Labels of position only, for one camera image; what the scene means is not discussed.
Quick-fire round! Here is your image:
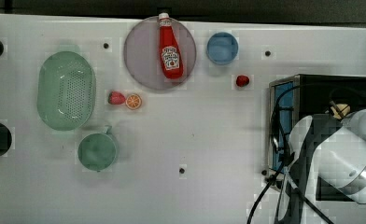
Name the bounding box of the yellow peeled banana toy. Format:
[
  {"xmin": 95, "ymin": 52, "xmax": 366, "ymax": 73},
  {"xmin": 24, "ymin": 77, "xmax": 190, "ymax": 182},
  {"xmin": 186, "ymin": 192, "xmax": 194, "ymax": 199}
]
[{"xmin": 331, "ymin": 104, "xmax": 351, "ymax": 119}]

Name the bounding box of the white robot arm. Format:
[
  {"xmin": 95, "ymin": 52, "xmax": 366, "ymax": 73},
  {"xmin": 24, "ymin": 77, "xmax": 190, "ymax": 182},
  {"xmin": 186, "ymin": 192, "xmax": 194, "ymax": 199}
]
[{"xmin": 274, "ymin": 109, "xmax": 366, "ymax": 224}]

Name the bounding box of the red strawberry toy near oven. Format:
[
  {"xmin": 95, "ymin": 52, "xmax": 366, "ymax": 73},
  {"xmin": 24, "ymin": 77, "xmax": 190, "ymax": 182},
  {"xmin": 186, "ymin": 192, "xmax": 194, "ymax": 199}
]
[{"xmin": 235, "ymin": 75, "xmax": 250, "ymax": 88}]

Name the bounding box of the black and silver toaster oven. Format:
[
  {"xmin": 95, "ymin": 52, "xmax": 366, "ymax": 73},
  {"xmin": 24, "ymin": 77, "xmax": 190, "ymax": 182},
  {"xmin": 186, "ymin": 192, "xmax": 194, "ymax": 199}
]
[{"xmin": 270, "ymin": 74, "xmax": 366, "ymax": 201}]

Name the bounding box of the red ketchup bottle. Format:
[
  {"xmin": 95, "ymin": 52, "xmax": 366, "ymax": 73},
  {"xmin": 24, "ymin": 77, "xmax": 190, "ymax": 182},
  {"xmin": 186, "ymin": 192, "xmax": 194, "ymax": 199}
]
[{"xmin": 158, "ymin": 13, "xmax": 184, "ymax": 79}]

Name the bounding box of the orange slice toy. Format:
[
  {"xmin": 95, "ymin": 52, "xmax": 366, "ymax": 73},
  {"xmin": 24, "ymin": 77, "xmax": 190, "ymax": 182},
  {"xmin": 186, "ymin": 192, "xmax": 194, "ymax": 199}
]
[{"xmin": 125, "ymin": 93, "xmax": 142, "ymax": 110}]

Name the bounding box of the red strawberry toy near colander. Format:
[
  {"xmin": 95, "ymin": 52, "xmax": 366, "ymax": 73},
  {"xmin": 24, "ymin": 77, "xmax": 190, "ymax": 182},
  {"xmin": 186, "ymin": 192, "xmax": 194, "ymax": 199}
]
[{"xmin": 107, "ymin": 91, "xmax": 126, "ymax": 105}]

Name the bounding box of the grey round plate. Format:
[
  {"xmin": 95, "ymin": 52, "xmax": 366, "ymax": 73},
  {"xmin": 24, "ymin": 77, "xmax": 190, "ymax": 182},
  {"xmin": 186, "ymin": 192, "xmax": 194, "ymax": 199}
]
[{"xmin": 123, "ymin": 16, "xmax": 196, "ymax": 91}]

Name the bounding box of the blue round bowl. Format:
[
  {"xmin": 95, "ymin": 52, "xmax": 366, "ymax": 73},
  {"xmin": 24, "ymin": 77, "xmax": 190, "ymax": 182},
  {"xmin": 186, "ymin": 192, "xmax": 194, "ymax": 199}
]
[{"xmin": 206, "ymin": 32, "xmax": 239, "ymax": 65}]

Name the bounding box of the green perforated colander basket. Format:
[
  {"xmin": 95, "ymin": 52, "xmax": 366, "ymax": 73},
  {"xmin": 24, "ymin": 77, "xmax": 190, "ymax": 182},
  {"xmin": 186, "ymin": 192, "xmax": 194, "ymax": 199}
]
[{"xmin": 36, "ymin": 51, "xmax": 96, "ymax": 131}]

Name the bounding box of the green cup with handle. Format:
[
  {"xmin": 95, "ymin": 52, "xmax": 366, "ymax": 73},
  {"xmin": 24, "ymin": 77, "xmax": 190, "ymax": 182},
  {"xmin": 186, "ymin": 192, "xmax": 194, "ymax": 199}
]
[{"xmin": 77, "ymin": 125, "xmax": 120, "ymax": 172}]

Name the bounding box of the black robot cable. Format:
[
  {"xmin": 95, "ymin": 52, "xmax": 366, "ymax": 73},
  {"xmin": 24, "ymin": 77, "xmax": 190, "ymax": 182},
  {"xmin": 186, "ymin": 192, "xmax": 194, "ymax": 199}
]
[{"xmin": 246, "ymin": 81, "xmax": 366, "ymax": 224}]

